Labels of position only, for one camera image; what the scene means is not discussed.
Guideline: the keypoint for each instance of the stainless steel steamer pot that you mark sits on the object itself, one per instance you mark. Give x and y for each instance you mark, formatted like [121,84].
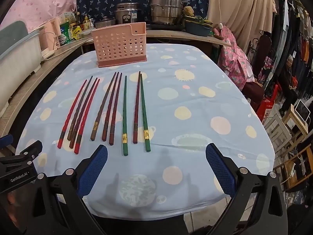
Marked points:
[166,7]

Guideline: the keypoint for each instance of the silver rice cooker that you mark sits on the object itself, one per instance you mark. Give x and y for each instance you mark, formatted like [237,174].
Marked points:
[127,13]

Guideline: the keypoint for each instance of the pink electric kettle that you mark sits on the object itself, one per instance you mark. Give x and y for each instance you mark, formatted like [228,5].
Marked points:
[50,36]

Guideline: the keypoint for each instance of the white tablet screen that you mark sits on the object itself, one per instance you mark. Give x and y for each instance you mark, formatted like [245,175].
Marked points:
[302,110]

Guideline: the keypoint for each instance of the black induction cooktop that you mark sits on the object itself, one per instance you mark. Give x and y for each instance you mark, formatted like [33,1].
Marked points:
[166,27]

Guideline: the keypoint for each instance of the white carton box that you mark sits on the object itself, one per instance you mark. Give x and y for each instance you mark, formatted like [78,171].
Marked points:
[66,17]

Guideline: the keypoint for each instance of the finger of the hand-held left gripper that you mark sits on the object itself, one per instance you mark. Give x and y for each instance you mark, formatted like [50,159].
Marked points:
[6,142]
[31,150]

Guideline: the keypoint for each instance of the red chopstick with black band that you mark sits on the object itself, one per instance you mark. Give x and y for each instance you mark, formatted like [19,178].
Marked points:
[87,116]
[72,113]

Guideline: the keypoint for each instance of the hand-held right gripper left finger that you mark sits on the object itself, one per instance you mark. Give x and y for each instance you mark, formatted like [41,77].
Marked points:
[94,172]

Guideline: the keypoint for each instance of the white wooden stool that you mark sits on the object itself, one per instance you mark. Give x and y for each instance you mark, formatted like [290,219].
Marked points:
[278,134]

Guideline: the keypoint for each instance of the beige curtain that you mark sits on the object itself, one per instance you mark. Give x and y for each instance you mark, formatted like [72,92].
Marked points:
[242,9]

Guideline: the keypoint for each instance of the small wooden table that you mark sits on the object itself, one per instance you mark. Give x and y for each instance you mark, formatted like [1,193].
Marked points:
[293,127]

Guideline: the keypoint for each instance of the grey woodgrain counter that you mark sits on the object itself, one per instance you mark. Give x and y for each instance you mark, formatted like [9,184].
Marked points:
[31,88]

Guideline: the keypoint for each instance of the hanging clothes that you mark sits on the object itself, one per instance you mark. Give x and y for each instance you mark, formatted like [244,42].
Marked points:
[291,29]

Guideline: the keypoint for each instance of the maroon chopstick with gold band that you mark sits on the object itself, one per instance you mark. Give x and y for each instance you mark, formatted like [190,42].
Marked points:
[111,106]
[116,109]
[137,107]

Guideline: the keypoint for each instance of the small steel pot with lid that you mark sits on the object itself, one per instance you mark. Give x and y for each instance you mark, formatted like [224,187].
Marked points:
[105,22]

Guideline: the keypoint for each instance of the pink floral curtain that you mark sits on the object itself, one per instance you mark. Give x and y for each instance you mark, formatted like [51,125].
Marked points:
[41,0]

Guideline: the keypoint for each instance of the dark brown wavy chopstick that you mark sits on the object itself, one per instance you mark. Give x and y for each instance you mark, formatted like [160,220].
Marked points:
[80,107]
[83,112]

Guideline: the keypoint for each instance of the stacked dark blue basins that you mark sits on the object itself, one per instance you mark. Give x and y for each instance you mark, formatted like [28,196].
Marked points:
[198,28]

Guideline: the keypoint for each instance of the pink floral garment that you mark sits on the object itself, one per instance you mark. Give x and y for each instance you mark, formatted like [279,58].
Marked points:
[232,56]

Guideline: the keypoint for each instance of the dark sauce bottle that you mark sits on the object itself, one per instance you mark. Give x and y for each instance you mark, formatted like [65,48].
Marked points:
[77,18]

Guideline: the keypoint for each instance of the dark metal chair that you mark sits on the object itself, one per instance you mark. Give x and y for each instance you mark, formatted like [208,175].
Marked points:
[262,53]

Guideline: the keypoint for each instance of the yellow snack packet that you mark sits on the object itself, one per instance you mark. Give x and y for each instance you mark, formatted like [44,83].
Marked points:
[76,33]

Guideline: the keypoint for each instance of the beige counter board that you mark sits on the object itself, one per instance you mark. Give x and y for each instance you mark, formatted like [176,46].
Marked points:
[185,35]

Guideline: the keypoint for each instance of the light blue printed tablecloth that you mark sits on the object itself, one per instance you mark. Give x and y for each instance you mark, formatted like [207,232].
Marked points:
[190,117]

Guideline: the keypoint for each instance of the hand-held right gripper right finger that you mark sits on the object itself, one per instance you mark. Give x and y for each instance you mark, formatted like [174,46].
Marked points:
[220,172]

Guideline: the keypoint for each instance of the brown potato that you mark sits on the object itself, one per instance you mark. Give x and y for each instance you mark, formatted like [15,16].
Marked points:
[189,10]

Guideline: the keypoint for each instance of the red plastic stool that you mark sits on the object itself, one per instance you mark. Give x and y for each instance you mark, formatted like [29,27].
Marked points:
[269,105]

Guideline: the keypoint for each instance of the white dish box blue lid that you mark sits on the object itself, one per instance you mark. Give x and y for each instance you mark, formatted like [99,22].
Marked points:
[17,51]

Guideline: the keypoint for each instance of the yellow oil bottle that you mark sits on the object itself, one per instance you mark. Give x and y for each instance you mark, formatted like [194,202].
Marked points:
[86,23]

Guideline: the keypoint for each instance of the pink perforated utensil holder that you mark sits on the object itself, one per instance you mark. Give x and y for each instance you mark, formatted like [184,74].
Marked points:
[119,46]

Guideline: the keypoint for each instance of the clear food container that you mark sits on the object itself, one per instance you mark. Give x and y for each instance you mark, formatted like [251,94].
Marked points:
[87,33]

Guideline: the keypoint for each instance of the green chopstick with gold band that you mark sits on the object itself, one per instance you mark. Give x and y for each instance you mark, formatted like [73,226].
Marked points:
[144,112]
[125,115]

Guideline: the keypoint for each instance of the brown chopstick with gold band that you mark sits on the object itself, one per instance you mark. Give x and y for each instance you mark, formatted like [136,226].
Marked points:
[104,106]

